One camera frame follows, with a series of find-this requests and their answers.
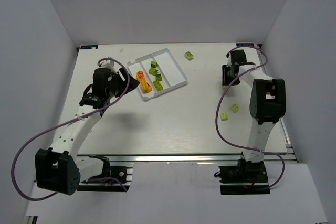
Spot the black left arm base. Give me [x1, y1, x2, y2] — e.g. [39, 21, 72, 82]
[76, 155, 132, 193]

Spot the aluminium table frame rail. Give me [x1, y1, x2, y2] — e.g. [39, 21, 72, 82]
[73, 153, 297, 164]

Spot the yellow round butterfly lego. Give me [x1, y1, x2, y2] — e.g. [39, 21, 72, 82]
[136, 70, 145, 81]

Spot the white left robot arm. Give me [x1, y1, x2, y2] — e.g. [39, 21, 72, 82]
[35, 67, 139, 195]

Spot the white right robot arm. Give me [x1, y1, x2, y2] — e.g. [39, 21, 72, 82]
[222, 49, 286, 163]

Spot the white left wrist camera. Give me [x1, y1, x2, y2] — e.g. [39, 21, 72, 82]
[97, 58, 115, 71]

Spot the blue label right corner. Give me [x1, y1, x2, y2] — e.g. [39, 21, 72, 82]
[236, 42, 255, 47]

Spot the yellow 2x4 lego brick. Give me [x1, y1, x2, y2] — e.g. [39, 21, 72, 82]
[139, 79, 151, 93]

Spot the green 2x2 lego upturned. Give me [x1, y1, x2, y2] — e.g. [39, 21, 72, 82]
[155, 74, 162, 81]

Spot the yellow sloped printed lego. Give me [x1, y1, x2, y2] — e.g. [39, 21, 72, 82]
[144, 87, 152, 93]

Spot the blue label corner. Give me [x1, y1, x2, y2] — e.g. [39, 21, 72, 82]
[236, 42, 255, 47]
[80, 45, 98, 50]

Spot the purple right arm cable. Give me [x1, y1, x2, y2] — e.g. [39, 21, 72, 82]
[215, 46, 286, 189]

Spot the white three-compartment tray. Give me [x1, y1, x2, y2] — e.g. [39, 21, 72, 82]
[128, 48, 187, 101]

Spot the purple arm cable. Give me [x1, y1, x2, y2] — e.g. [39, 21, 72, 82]
[12, 57, 131, 201]
[215, 46, 286, 189]

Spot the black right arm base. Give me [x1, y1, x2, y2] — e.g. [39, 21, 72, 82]
[214, 158, 270, 195]

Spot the green 2x2 lego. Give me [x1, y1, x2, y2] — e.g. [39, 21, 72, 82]
[230, 104, 239, 113]
[219, 112, 228, 121]
[150, 61, 158, 68]

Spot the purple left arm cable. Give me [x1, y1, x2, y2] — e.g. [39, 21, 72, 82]
[12, 57, 131, 201]

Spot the green 2x4 lego brick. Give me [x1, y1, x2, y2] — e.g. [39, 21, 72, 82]
[153, 80, 164, 92]

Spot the blue label left corner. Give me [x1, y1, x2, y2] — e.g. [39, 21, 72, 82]
[80, 45, 98, 50]

